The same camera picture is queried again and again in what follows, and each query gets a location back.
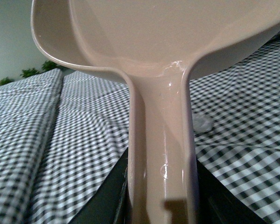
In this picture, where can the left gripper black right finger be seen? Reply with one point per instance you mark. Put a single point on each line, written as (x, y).
(218, 205)

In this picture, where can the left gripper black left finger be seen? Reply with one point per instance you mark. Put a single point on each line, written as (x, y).
(108, 204)

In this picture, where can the beige plastic dustpan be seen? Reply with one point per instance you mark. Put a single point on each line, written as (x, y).
(155, 47)

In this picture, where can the black white checkered bedsheet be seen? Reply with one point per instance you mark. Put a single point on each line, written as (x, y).
(61, 135)

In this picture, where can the green plant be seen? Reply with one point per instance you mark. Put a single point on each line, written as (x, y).
(46, 66)

